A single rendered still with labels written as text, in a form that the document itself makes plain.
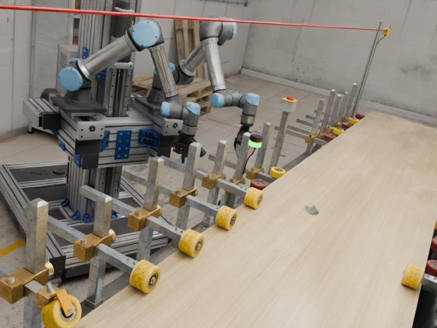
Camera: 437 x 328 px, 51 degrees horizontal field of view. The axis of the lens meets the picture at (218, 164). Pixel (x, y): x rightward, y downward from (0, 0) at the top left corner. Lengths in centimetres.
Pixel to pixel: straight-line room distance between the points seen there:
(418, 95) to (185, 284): 878
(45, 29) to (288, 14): 641
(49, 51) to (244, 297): 363
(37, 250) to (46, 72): 356
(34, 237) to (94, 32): 161
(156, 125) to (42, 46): 227
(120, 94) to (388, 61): 770
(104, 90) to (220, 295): 159
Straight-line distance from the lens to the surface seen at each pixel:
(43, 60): 472
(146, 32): 218
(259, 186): 217
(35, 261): 128
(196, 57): 265
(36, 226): 123
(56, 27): 457
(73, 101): 246
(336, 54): 992
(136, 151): 270
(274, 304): 143
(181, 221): 189
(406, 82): 986
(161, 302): 134
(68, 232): 149
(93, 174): 287
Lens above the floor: 175
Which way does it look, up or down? 21 degrees down
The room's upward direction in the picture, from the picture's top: 11 degrees clockwise
